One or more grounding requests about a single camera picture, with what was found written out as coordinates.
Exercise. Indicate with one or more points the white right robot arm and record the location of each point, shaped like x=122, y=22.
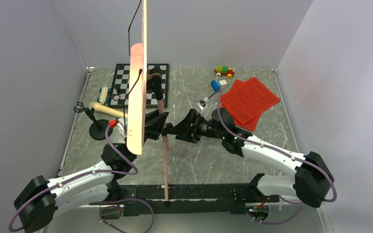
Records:
x=305, y=176

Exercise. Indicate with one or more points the red sheet music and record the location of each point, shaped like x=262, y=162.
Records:
x=249, y=100
x=250, y=125

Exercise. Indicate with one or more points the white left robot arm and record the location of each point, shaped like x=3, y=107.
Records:
x=42, y=200

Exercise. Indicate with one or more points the blue toy block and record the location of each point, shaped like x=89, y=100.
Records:
x=217, y=85

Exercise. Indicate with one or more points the pink music stand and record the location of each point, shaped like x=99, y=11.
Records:
x=138, y=87

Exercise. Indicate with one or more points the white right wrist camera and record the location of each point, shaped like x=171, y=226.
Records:
x=203, y=107

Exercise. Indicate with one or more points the orange yellow toy piece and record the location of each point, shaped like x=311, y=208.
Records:
x=224, y=71

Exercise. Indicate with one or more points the black microphone stand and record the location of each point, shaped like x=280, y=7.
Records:
x=98, y=128

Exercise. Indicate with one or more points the gold microphone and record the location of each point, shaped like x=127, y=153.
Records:
x=97, y=107

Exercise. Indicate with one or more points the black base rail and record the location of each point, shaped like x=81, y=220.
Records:
x=233, y=198

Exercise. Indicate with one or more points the white blue toy brick car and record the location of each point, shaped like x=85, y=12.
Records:
x=105, y=95

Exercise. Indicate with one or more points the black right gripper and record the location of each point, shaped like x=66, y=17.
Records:
x=184, y=129

